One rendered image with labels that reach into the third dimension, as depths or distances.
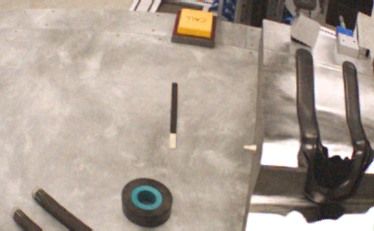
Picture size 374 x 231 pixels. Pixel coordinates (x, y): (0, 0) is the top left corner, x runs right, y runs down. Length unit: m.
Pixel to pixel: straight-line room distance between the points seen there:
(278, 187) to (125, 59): 0.42
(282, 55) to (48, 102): 0.44
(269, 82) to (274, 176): 0.21
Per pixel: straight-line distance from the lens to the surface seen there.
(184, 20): 1.39
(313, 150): 1.13
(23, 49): 1.41
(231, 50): 1.39
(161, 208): 1.11
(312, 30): 1.30
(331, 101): 1.25
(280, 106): 1.20
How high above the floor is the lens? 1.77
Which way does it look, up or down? 49 degrees down
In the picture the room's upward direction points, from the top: 8 degrees clockwise
